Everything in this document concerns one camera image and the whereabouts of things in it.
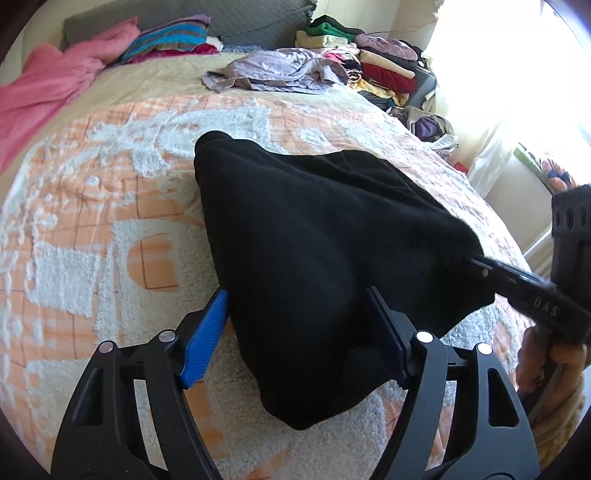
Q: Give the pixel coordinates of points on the grey chair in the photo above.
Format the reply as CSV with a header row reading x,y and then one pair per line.
x,y
422,90

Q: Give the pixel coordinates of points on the grey quilted headboard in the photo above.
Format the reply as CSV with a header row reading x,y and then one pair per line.
x,y
258,18

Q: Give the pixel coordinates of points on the bed with beige sheet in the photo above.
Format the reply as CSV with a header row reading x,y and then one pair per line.
x,y
152,78

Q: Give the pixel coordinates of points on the white curtain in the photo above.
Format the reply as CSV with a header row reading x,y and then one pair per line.
x,y
489,152

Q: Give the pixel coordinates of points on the small red object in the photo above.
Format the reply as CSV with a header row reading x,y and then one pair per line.
x,y
461,166

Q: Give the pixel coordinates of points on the magenta folded cloth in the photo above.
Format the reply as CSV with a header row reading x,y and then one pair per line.
x,y
207,47

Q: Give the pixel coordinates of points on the green object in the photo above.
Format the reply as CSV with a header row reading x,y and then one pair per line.
x,y
526,157

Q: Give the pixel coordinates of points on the striped folded cloth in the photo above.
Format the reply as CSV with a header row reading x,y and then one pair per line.
x,y
171,39

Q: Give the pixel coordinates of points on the black sweater with orange cuffs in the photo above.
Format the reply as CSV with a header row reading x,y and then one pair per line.
x,y
323,258

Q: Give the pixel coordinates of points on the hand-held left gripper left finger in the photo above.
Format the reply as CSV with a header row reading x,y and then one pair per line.
x,y
207,337

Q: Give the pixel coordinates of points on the colourful patterned cloth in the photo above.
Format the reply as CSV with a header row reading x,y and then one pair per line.
x,y
558,175

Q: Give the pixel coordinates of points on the person's right forearm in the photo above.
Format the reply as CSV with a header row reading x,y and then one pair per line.
x,y
561,415

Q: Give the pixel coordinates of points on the pile of folded clothes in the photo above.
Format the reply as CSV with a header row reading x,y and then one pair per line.
x,y
388,74

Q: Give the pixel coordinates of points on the crumpled lilac garment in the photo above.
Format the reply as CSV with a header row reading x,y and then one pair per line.
x,y
277,69

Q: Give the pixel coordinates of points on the pink blanket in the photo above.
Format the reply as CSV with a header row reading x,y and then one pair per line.
x,y
41,97

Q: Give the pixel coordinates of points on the orange and white fleece blanket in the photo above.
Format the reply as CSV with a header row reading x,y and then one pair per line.
x,y
92,207

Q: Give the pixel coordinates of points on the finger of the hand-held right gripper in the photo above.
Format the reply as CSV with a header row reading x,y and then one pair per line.
x,y
508,291
512,277

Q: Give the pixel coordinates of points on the person's right hand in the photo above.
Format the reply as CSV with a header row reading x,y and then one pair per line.
x,y
535,360

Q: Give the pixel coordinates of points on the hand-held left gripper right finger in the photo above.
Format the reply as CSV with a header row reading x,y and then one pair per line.
x,y
383,332

